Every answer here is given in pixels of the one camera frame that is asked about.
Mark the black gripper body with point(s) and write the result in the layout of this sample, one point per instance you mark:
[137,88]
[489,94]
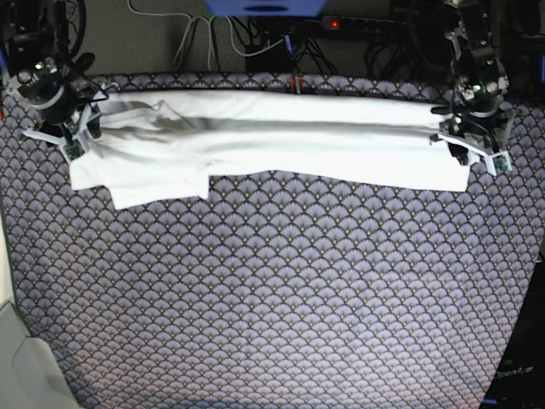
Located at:
[483,119]
[47,87]

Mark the white printed T-shirt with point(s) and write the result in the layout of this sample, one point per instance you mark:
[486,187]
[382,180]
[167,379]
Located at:
[168,144]

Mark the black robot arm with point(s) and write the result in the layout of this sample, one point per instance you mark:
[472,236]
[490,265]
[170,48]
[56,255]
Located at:
[475,66]
[39,30]

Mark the black power strip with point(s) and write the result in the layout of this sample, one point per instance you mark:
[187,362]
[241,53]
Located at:
[359,24]

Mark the blue box at top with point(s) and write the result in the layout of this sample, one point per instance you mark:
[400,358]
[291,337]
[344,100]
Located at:
[265,7]

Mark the red black clamp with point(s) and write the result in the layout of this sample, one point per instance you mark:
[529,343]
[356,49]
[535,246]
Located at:
[296,84]

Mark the purple fan-pattern table mat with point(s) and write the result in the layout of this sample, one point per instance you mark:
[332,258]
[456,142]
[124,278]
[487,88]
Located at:
[279,290]

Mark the grey plastic bin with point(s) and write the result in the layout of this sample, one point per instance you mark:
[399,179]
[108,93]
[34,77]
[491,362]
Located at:
[30,375]

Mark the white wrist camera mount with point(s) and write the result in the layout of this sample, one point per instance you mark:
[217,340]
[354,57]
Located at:
[495,162]
[73,138]

